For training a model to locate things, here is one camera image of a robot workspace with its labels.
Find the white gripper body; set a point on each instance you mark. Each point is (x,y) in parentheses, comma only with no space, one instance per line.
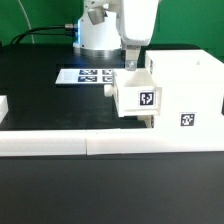
(136,21)

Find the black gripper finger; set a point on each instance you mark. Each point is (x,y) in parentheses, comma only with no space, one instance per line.
(131,57)

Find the white drawer tray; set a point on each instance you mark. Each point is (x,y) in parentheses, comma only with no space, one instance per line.
(135,93)
(148,120)

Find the white drawer housing box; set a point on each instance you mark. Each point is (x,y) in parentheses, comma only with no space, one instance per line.
(192,83)

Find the white front drawer tray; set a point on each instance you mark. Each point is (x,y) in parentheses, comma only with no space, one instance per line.
(148,120)

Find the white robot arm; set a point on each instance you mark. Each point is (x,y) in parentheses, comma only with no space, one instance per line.
(109,26)

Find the white fiducial marker sheet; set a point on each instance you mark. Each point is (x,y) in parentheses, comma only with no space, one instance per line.
(84,76)

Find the white left barrier block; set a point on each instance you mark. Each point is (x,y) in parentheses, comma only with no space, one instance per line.
(3,107)

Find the white front barrier wall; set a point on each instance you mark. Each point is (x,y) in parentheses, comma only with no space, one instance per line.
(101,142)

